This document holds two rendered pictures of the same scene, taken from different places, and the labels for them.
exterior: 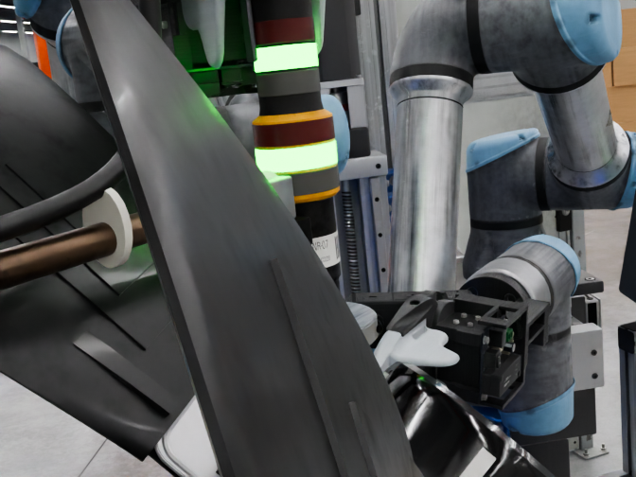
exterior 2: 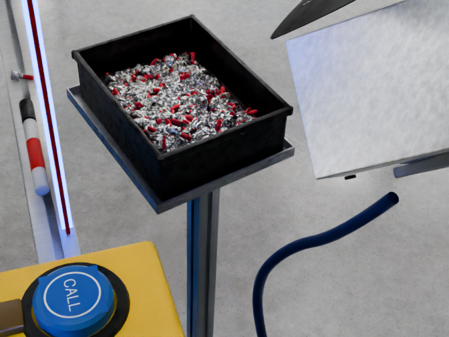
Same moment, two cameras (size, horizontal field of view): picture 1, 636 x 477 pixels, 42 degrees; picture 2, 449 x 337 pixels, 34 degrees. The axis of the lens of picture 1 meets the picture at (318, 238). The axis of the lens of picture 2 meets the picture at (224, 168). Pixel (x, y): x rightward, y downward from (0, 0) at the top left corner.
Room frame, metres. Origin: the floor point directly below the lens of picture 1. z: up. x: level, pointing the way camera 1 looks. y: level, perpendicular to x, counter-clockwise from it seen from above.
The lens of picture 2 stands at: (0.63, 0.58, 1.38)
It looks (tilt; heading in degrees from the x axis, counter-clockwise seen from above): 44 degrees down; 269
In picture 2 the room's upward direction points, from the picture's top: 3 degrees clockwise
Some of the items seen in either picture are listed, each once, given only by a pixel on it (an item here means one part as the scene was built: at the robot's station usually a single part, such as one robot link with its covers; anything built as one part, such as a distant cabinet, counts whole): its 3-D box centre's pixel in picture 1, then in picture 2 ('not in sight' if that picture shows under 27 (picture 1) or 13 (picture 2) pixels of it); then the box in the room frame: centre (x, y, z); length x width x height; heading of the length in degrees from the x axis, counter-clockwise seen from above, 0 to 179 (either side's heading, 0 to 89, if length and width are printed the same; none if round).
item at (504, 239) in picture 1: (507, 243); not in sight; (1.32, -0.31, 1.09); 0.15 x 0.15 x 0.10
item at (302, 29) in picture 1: (282, 32); not in sight; (0.45, 0.01, 1.43); 0.03 x 0.03 x 0.01
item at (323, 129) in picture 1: (293, 131); not in sight; (0.45, 0.01, 1.38); 0.04 x 0.04 x 0.01
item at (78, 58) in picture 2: not in sight; (178, 102); (0.68, -0.09, 0.85); 0.22 x 0.17 x 0.07; 124
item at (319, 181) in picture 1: (298, 178); not in sight; (0.45, 0.01, 1.35); 0.04 x 0.04 x 0.01
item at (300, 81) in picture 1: (288, 82); not in sight; (0.45, 0.01, 1.40); 0.03 x 0.03 x 0.01
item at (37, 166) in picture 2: not in sight; (33, 144); (0.83, 0.02, 0.87); 0.14 x 0.01 x 0.01; 109
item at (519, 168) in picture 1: (507, 172); not in sight; (1.32, -0.31, 1.20); 0.13 x 0.12 x 0.14; 64
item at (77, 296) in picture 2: not in sight; (73, 302); (0.70, 0.36, 1.08); 0.04 x 0.04 x 0.02
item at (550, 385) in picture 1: (518, 373); not in sight; (0.81, -0.19, 1.07); 0.11 x 0.08 x 0.11; 64
